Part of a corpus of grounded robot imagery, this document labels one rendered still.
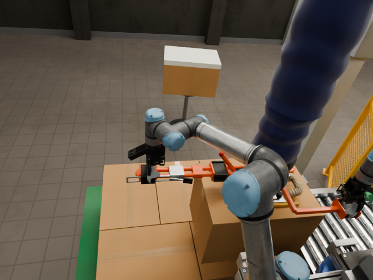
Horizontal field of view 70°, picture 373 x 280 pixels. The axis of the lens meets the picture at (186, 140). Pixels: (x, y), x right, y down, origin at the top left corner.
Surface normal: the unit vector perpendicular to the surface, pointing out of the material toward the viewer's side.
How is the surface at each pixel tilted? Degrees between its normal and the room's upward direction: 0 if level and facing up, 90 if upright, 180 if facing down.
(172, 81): 90
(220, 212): 0
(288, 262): 7
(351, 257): 0
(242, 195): 83
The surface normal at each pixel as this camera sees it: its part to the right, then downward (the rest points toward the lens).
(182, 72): 0.04, 0.64
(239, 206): -0.78, 0.22
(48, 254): 0.11, -0.77
